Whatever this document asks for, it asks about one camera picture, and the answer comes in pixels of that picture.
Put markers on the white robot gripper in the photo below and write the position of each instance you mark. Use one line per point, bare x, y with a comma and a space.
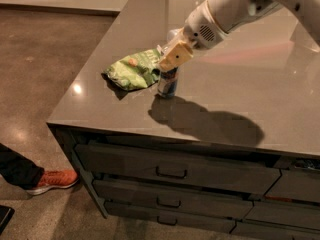
199, 27

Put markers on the blue silver redbull can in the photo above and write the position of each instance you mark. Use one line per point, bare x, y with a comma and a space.
167, 83

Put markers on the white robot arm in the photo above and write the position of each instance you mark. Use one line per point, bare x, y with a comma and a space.
231, 14

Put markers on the green jalapeno chip bag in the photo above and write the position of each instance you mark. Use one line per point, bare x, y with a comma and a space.
135, 71

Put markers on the white plastic water bottle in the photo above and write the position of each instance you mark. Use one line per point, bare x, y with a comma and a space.
172, 34

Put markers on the grey drawer cabinet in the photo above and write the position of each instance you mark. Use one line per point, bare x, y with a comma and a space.
68, 136

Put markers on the top left grey drawer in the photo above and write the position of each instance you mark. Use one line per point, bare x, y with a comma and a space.
178, 168

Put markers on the grey drawer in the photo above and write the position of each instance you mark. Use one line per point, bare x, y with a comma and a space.
178, 168
290, 214
171, 218
297, 185
171, 198
273, 233

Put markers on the middle left grey drawer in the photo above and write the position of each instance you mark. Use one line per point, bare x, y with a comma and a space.
171, 198

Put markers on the bottom left grey drawer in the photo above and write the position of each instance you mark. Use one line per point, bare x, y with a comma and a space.
171, 218

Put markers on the top right grey drawer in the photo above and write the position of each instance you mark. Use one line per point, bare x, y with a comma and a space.
297, 185

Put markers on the orange sneaker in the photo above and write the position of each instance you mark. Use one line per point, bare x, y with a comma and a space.
54, 180

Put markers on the bottom right grey drawer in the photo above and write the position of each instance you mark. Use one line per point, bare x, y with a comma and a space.
273, 233

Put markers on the black trouser leg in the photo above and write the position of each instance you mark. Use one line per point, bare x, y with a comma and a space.
18, 170

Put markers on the middle right grey drawer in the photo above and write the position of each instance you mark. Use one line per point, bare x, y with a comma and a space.
290, 214

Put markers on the black object on floor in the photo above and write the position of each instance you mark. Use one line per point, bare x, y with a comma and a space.
6, 214

